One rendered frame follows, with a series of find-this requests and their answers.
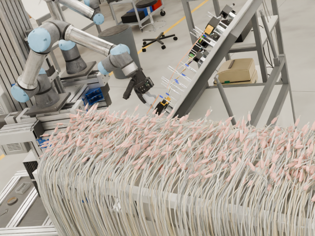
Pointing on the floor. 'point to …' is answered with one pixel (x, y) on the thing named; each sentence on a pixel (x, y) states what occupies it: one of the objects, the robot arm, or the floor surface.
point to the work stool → (152, 25)
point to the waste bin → (117, 32)
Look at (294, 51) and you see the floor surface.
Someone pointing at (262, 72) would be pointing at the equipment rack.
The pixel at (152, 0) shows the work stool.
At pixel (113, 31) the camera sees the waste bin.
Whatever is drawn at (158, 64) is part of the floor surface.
